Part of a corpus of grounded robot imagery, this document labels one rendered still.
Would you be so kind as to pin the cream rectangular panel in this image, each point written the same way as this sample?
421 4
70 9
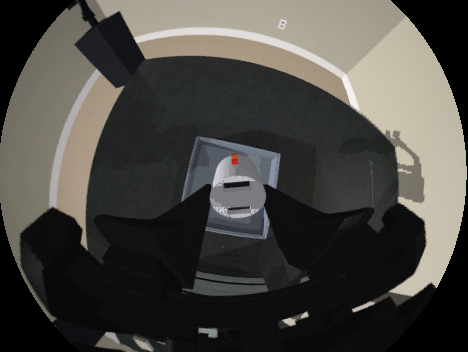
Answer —
398 298

